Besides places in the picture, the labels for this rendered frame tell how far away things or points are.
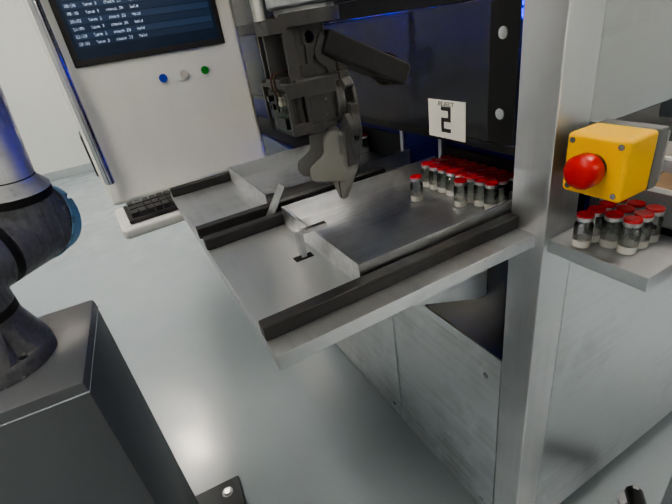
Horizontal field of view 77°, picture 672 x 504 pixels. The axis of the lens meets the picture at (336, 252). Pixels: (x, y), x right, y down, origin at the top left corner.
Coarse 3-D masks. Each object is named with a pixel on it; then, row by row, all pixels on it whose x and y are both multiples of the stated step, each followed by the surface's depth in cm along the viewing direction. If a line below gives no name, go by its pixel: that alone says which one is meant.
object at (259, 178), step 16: (256, 160) 103; (272, 160) 105; (288, 160) 107; (368, 160) 100; (384, 160) 90; (400, 160) 92; (240, 176) 93; (256, 176) 102; (272, 176) 100; (288, 176) 98; (304, 176) 97; (256, 192) 85; (272, 192) 81; (288, 192) 82
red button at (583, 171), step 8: (568, 160) 48; (576, 160) 47; (584, 160) 46; (592, 160) 46; (600, 160) 46; (568, 168) 48; (576, 168) 47; (584, 168) 46; (592, 168) 46; (600, 168) 46; (568, 176) 48; (576, 176) 47; (584, 176) 47; (592, 176) 46; (600, 176) 46; (568, 184) 49; (576, 184) 48; (584, 184) 47; (592, 184) 47
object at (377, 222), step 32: (352, 192) 79; (384, 192) 81; (288, 224) 73; (352, 224) 71; (384, 224) 69; (416, 224) 67; (448, 224) 66; (480, 224) 61; (352, 256) 61; (384, 256) 54
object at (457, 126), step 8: (432, 104) 69; (440, 104) 67; (448, 104) 66; (456, 104) 64; (464, 104) 63; (432, 112) 70; (440, 112) 68; (456, 112) 65; (464, 112) 63; (432, 120) 70; (440, 120) 69; (456, 120) 65; (464, 120) 64; (432, 128) 71; (440, 128) 69; (448, 128) 68; (456, 128) 66; (464, 128) 65; (440, 136) 70; (448, 136) 68; (456, 136) 67; (464, 136) 65
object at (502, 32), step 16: (496, 0) 52; (512, 0) 51; (496, 16) 53; (512, 16) 51; (496, 32) 54; (512, 32) 52; (496, 48) 55; (512, 48) 53; (496, 64) 56; (512, 64) 54; (496, 80) 57; (512, 80) 54; (496, 96) 57; (512, 96) 55; (496, 112) 58; (512, 112) 56; (496, 128) 59; (512, 128) 57; (512, 144) 58
